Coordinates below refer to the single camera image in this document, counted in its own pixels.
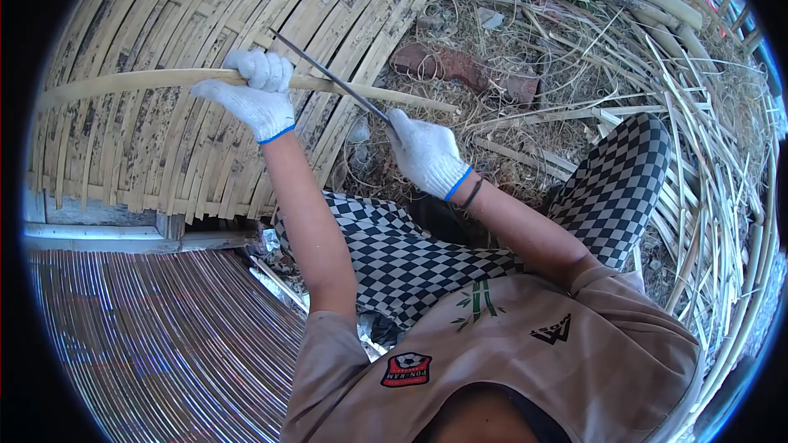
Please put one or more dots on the person's left hand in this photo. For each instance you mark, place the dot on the person's left hand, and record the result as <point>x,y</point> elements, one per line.
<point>258,108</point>

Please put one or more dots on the person's right fingers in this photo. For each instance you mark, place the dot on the person's right fingers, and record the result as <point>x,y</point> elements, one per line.
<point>401,126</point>

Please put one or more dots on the person's left thumb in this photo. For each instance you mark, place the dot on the person's left thumb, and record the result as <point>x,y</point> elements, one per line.
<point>215,91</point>

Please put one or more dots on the black wrist band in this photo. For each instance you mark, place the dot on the black wrist band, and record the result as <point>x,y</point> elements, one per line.
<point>473,193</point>

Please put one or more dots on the woven bamboo mat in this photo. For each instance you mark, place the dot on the woven bamboo mat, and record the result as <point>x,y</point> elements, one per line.
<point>184,24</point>

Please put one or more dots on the weathered wooden beam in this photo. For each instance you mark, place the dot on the weathered wooden beam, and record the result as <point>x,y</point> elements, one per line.
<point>123,237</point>

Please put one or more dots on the slatted bamboo platform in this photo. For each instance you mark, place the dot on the slatted bamboo platform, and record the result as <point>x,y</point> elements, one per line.
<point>166,344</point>

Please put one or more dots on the person's body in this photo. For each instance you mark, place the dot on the person's body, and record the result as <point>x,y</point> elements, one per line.
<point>523,357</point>

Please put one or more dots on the red brick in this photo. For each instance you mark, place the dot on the red brick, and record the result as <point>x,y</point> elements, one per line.
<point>455,67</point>

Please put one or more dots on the person's left fingers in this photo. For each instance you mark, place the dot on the person's left fingers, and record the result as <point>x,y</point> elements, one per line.
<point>261,69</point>

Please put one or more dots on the long bamboo strip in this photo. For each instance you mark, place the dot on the long bamboo strip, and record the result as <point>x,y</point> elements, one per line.
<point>123,81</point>

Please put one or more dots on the person's legs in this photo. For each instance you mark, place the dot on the person's legs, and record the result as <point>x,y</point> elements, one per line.
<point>394,252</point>

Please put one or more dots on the person's right hand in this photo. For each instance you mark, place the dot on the person's right hand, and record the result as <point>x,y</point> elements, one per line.
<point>428,157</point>

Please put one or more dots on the thin metal knife blade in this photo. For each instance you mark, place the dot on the thin metal knife blade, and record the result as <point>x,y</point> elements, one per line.
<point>332,77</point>

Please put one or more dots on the pile of split bamboo strips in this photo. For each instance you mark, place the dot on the pile of split bamboo strips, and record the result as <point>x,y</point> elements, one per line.
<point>695,166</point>

